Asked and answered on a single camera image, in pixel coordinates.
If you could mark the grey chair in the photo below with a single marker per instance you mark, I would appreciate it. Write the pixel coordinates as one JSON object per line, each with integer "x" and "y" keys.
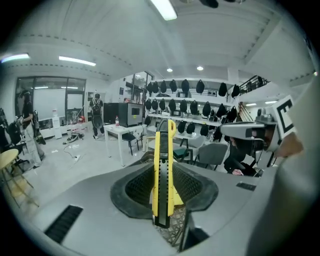
{"x": 212, "y": 155}

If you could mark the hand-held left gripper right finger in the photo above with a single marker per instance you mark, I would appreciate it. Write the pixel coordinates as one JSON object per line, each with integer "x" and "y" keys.
{"x": 225, "y": 200}

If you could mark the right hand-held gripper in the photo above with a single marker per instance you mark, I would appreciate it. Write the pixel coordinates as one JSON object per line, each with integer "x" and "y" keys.
{"x": 282, "y": 117}

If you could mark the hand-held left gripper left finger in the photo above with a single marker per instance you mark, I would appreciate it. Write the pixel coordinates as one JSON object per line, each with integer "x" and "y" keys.
{"x": 95, "y": 215}

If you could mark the white square table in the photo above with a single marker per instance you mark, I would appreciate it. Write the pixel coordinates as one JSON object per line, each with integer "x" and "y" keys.
{"x": 120, "y": 131}

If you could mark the black box with window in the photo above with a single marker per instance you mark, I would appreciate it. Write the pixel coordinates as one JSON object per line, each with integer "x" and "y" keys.
{"x": 131, "y": 113}

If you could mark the yellow envelope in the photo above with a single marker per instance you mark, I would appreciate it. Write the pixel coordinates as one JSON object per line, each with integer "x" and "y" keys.
{"x": 178, "y": 200}

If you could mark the red label bottle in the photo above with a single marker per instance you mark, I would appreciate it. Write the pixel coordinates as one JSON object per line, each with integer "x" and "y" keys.
{"x": 117, "y": 122}

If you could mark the yellow box cutter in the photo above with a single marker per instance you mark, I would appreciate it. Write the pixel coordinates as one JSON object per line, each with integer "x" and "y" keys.
{"x": 162, "y": 175}

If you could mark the black folding chair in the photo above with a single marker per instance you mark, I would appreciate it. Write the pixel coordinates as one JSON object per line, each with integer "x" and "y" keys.
{"x": 130, "y": 138}

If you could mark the black garment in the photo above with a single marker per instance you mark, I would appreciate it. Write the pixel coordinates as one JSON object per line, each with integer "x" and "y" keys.
{"x": 237, "y": 152}

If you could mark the row of black backpacks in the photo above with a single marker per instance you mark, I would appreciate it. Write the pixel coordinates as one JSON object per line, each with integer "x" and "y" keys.
{"x": 185, "y": 105}

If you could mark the glass partition door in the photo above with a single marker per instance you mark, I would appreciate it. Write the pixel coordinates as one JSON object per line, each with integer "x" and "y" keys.
{"x": 50, "y": 102}

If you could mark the long ceiling tube light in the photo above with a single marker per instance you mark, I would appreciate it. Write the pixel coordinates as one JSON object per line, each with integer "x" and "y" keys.
{"x": 77, "y": 60}
{"x": 163, "y": 8}
{"x": 15, "y": 58}

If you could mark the black stair railing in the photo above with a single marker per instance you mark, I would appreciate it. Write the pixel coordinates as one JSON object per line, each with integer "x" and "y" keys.
{"x": 252, "y": 83}

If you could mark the white wall shelf rack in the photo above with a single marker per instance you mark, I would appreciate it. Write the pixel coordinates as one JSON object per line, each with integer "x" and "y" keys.
{"x": 165, "y": 116}

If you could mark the white power strip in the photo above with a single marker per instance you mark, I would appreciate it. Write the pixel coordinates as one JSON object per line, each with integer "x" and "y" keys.
{"x": 76, "y": 157}

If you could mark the person's right forearm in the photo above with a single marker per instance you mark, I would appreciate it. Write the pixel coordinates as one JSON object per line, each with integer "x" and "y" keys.
{"x": 291, "y": 146}

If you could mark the white water dispenser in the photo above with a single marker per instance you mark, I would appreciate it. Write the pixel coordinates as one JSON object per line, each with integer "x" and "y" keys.
{"x": 56, "y": 123}

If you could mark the black frame teal seat chair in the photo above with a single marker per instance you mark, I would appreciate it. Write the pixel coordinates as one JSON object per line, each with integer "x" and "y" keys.
{"x": 180, "y": 152}

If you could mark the round ceiling downlight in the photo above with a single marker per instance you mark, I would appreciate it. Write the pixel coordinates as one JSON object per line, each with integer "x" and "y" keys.
{"x": 169, "y": 70}
{"x": 200, "y": 68}

